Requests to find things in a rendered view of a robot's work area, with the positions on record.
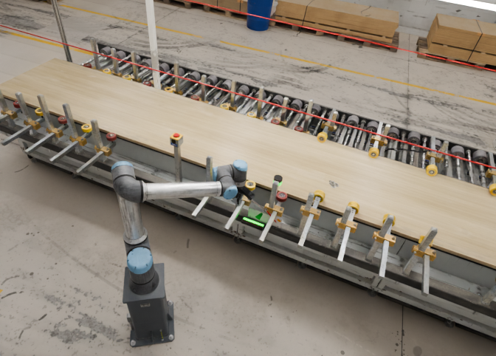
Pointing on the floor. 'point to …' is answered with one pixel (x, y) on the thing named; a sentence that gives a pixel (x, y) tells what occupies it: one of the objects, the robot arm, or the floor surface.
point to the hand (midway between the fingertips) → (239, 204)
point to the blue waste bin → (259, 7)
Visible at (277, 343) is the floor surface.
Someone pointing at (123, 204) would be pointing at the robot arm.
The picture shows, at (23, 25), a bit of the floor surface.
